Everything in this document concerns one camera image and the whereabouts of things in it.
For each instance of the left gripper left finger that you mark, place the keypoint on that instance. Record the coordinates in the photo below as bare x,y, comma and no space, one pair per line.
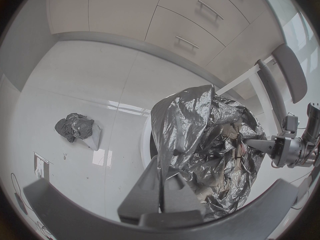
142,191

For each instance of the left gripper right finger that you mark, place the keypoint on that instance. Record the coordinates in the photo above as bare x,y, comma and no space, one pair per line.
180,196

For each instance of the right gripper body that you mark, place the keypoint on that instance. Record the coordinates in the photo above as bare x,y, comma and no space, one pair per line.
287,151

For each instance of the white paper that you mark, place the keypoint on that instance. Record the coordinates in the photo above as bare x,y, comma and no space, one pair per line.
96,136

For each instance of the black plastic bag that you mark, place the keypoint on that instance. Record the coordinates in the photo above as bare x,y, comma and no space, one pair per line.
200,124

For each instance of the black plastic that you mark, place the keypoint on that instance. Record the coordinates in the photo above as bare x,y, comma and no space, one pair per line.
72,127

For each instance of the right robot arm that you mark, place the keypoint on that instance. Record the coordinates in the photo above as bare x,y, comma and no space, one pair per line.
310,124

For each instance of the white trash bin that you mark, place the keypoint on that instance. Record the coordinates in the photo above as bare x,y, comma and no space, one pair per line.
146,144

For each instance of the grey white chair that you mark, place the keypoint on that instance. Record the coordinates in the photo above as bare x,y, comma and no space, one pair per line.
290,71

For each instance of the black power adapter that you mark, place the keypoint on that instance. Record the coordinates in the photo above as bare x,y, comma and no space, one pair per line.
22,204

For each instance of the beige cabinet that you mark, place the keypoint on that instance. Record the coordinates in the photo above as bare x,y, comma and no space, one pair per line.
120,9

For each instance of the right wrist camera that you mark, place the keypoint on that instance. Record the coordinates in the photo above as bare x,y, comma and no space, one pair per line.
290,124

